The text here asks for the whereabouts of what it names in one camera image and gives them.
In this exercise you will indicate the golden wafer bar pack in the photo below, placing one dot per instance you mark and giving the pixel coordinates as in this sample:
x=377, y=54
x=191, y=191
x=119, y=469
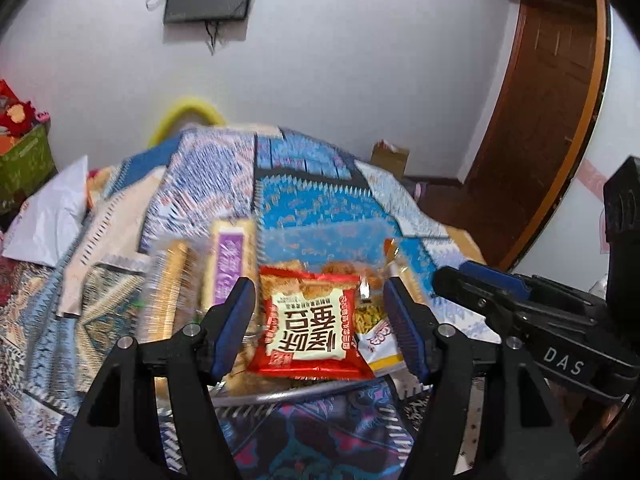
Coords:
x=170, y=292

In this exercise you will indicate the purple label biscuit bar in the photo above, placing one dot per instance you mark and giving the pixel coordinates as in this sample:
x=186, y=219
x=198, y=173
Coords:
x=232, y=255

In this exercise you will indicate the green storage box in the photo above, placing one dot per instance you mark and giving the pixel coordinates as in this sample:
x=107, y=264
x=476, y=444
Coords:
x=25, y=168

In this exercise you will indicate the red cracker snack bag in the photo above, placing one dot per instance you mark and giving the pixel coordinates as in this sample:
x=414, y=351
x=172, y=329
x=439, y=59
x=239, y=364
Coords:
x=309, y=326

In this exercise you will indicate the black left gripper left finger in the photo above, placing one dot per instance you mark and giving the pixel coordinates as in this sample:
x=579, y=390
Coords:
x=116, y=433

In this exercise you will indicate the brown cardboard box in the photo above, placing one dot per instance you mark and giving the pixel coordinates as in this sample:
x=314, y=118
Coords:
x=390, y=157

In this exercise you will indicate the white pillow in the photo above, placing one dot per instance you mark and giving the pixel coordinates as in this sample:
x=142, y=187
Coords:
x=50, y=220

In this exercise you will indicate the brown wooden door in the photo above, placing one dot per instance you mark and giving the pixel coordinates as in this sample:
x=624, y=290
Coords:
x=540, y=123

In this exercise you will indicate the toast slice snack pack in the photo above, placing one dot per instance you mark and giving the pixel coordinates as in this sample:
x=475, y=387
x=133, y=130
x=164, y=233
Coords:
x=241, y=382

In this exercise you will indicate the red white snack packet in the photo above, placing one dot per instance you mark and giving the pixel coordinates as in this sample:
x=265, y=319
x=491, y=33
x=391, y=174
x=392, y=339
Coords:
x=379, y=348

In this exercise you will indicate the yellow hoop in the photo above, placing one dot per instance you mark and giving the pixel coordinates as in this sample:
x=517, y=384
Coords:
x=182, y=112

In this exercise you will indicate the red decorations pile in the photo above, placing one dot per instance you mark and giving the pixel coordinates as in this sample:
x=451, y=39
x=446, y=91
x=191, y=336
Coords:
x=17, y=117

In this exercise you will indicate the yellow snack packet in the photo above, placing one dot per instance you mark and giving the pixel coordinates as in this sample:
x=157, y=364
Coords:
x=368, y=313

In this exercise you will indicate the clear plastic storage box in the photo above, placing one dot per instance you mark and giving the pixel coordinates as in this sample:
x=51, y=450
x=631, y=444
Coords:
x=303, y=248

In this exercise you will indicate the fried snack clear bag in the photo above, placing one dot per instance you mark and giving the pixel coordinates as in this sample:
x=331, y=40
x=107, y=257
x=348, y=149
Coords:
x=367, y=274

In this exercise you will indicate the patchwork blue bed quilt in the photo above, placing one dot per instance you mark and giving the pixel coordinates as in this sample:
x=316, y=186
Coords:
x=173, y=230

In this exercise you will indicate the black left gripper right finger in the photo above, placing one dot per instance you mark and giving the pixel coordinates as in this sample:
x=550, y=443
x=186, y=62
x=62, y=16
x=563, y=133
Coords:
x=491, y=414

